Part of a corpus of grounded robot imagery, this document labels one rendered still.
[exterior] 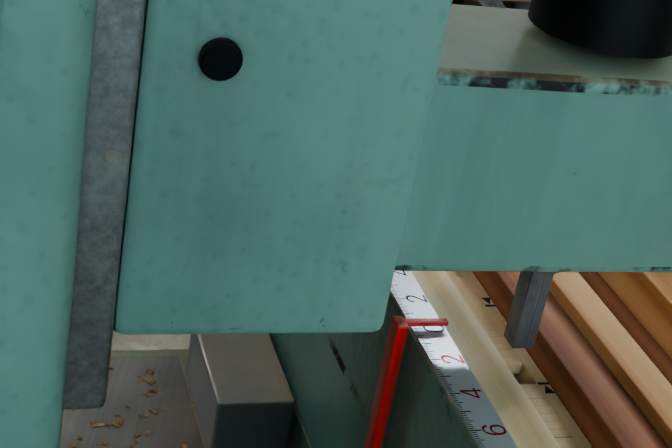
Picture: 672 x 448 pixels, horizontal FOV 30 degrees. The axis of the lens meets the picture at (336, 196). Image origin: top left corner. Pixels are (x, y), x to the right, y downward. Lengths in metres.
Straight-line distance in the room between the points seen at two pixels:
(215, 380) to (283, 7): 0.31
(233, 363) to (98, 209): 0.30
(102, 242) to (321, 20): 0.08
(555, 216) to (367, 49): 0.11
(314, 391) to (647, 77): 0.24
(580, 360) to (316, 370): 0.14
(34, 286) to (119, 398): 0.38
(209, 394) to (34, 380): 0.30
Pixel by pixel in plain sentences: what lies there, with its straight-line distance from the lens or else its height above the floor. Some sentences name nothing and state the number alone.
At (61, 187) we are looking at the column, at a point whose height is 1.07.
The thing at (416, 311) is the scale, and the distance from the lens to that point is 0.47.
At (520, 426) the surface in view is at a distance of 0.44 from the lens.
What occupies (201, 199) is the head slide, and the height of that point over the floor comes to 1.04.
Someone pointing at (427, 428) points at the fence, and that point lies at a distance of 0.45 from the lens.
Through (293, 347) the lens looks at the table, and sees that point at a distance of 0.61.
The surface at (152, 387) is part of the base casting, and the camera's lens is 0.67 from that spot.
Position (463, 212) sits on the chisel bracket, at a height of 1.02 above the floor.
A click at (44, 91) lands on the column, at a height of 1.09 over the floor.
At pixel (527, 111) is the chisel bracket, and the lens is 0.39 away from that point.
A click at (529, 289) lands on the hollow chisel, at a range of 0.46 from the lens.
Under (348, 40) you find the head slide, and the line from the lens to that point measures 0.32.
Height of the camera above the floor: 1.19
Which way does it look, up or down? 26 degrees down
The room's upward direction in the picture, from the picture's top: 10 degrees clockwise
